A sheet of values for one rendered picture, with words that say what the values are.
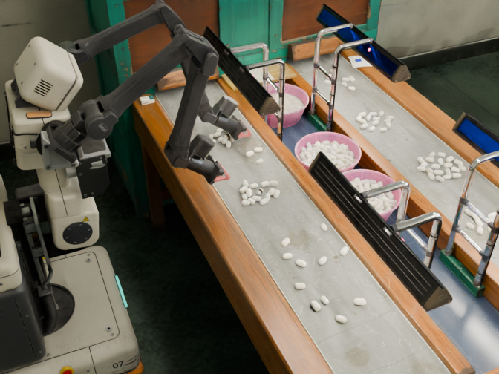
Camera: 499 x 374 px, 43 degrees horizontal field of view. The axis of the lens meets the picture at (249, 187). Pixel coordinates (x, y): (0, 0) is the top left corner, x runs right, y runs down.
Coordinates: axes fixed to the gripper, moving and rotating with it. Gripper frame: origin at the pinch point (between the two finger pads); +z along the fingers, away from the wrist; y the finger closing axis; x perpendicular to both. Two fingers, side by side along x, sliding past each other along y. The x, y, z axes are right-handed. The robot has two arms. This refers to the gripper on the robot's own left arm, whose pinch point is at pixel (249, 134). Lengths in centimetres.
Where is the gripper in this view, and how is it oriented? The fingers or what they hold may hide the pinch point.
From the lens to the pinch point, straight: 268.0
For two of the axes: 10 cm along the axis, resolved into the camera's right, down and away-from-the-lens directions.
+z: 7.1, 2.8, 6.5
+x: -5.7, 7.7, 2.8
